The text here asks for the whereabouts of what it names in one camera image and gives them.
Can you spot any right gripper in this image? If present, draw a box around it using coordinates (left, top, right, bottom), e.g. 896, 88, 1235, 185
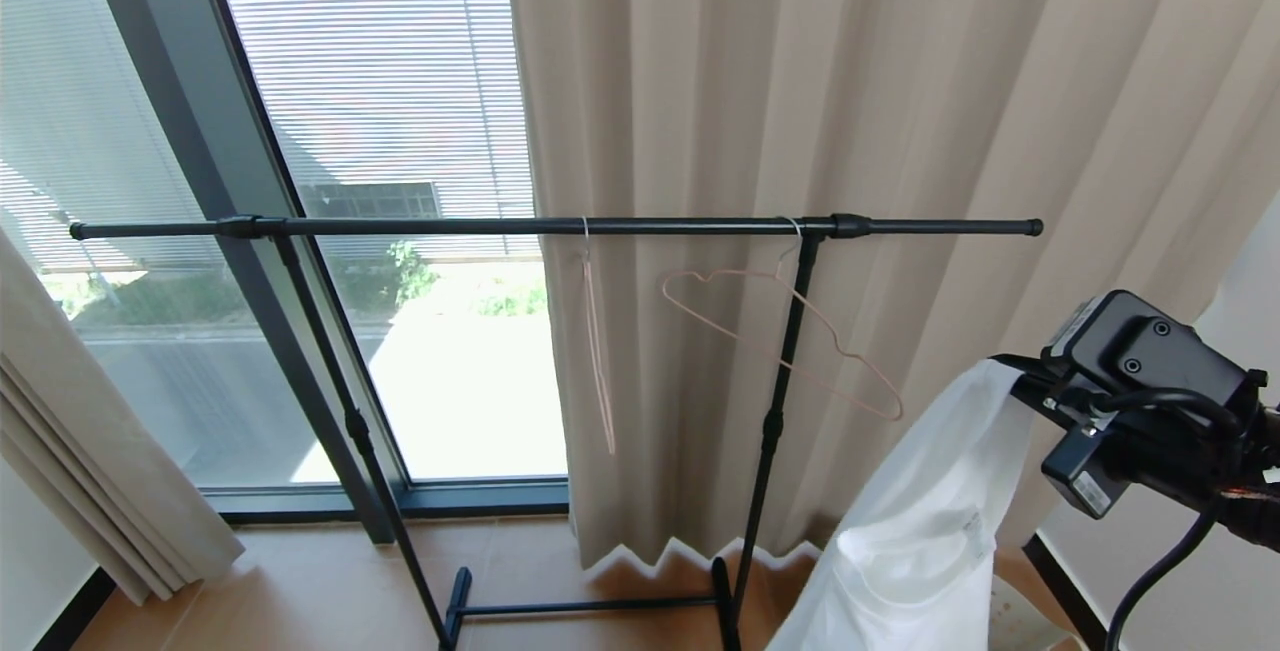
1041, 411, 1237, 521

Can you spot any white printed t-shirt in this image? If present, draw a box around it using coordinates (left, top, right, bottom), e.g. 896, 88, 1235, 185
764, 358, 1042, 651

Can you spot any white laundry basket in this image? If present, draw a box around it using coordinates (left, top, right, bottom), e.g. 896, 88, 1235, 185
984, 571, 1083, 651

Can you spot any pink clothes hanger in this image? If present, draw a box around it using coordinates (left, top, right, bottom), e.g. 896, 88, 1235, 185
577, 217, 618, 457
660, 217, 905, 423

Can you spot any black clothes rack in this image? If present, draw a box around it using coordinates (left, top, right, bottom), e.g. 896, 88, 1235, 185
67, 213, 1045, 651

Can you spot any beige curtain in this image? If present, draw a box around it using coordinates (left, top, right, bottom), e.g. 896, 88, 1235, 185
499, 0, 1280, 574
0, 225, 247, 605

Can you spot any window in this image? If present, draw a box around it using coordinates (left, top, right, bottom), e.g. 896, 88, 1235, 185
0, 0, 572, 544

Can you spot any black cable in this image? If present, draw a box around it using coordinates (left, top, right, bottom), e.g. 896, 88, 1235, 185
1104, 499, 1227, 651

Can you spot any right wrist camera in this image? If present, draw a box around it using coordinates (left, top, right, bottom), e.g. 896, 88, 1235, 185
1039, 288, 1272, 432

